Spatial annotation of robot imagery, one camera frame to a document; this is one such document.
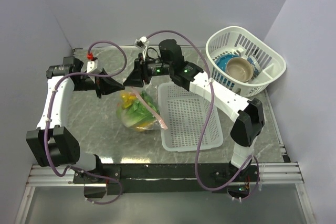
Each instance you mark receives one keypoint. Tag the white perforated shallow tray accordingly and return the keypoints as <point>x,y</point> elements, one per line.
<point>184,114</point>

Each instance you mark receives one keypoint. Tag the white blue patterned dish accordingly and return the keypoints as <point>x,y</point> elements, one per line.
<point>255,64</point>

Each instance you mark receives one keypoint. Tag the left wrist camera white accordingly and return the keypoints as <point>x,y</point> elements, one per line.
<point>94,66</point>

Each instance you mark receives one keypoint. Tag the aluminium frame rail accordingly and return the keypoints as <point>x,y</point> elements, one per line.
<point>269,173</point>

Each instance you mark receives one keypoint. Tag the clear zip bag pink slider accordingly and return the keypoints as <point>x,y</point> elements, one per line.
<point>151,105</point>

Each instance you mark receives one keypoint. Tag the beige bowl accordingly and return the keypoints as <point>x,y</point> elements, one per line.
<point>239,69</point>

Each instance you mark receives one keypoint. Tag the fake green lettuce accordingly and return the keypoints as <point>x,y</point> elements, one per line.
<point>135,114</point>

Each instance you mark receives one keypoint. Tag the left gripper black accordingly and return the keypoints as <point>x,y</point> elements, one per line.
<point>108,85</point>

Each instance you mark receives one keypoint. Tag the white slatted dish basket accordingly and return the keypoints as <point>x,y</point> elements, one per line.
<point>239,41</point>

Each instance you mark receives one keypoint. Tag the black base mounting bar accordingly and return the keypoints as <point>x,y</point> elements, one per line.
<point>167,178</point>

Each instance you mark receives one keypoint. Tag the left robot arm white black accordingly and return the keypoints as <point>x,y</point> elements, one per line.
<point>51,140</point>

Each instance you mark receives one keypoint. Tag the blue plate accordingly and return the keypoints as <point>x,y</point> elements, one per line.
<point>223,60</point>

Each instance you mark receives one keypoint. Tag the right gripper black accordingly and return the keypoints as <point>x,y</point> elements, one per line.
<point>136,78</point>

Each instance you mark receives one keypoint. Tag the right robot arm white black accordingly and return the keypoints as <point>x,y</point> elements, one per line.
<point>247,115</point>

